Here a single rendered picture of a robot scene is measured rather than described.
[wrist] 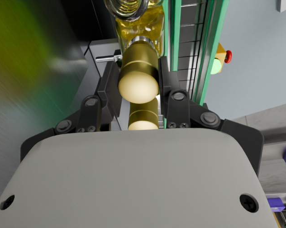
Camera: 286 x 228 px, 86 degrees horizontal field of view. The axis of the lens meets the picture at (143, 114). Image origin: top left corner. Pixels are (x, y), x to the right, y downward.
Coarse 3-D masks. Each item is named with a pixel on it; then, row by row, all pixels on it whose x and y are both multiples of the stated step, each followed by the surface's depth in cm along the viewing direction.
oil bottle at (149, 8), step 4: (152, 0) 14; (156, 0) 14; (160, 0) 14; (148, 4) 14; (152, 4) 14; (156, 4) 14; (160, 4) 15; (148, 8) 14; (152, 8) 15; (156, 8) 15
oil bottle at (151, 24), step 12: (144, 12) 16; (156, 12) 16; (120, 24) 16; (132, 24) 16; (144, 24) 15; (156, 24) 16; (120, 36) 16; (132, 36) 16; (156, 36) 16; (120, 48) 18; (156, 48) 17
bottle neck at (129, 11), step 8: (104, 0) 10; (112, 0) 10; (120, 0) 11; (128, 0) 12; (136, 0) 12; (144, 0) 9; (112, 8) 10; (120, 8) 10; (128, 8) 11; (136, 8) 10; (144, 8) 10; (120, 16) 10; (128, 16) 10; (136, 16) 10
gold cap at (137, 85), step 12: (132, 48) 14; (144, 48) 13; (132, 60) 12; (144, 60) 12; (156, 60) 14; (120, 72) 12; (132, 72) 11; (144, 72) 11; (156, 72) 12; (120, 84) 12; (132, 84) 12; (144, 84) 12; (156, 84) 12; (132, 96) 13; (144, 96) 13
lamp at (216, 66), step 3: (216, 60) 45; (213, 63) 44; (216, 63) 44; (219, 63) 45; (213, 66) 45; (216, 66) 45; (219, 66) 45; (213, 69) 45; (216, 69) 45; (219, 69) 46; (213, 72) 46; (216, 72) 46
